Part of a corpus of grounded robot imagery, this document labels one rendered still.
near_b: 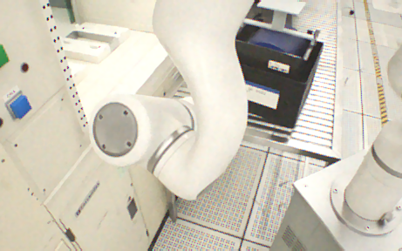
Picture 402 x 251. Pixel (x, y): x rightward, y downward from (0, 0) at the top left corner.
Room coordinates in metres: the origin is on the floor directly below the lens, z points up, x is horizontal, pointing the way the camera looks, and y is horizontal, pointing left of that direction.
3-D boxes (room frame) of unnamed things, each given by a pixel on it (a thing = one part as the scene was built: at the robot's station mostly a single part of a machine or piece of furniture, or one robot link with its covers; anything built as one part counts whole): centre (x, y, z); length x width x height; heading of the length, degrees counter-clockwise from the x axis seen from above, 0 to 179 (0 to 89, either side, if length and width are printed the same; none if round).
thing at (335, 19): (1.25, -0.35, 0.38); 1.30 x 0.60 x 0.76; 160
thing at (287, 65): (0.84, -0.23, 0.93); 0.24 x 0.20 x 0.32; 62
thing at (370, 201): (0.39, -0.43, 0.85); 0.19 x 0.19 x 0.18
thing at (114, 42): (0.99, 0.40, 0.89); 0.22 x 0.21 x 0.04; 70
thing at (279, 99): (0.84, -0.23, 0.85); 0.28 x 0.28 x 0.17; 62
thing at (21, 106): (0.37, 0.31, 1.10); 0.03 x 0.02 x 0.03; 160
